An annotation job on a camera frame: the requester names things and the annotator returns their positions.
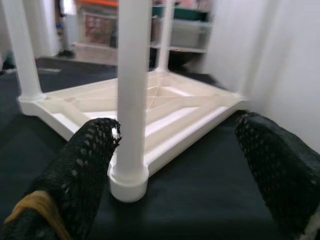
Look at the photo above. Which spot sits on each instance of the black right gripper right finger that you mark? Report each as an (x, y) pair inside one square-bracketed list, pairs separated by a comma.
[(282, 175)]

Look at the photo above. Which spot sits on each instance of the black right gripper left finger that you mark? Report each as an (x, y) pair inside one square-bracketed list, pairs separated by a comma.
[(75, 180)]

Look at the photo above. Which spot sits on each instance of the yellow rubber band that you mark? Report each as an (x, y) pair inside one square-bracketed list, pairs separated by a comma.
[(35, 202)]

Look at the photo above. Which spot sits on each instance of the black tablecloth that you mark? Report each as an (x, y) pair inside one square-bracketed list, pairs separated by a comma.
[(200, 200)]

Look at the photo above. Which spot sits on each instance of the clear tape strip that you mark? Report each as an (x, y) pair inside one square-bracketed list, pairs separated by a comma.
[(48, 70)]

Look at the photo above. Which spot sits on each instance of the small black floor item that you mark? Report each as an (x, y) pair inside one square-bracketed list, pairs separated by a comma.
[(65, 53)]

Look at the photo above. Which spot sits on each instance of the clear plastic storage container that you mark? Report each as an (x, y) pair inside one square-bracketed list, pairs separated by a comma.
[(187, 33)]

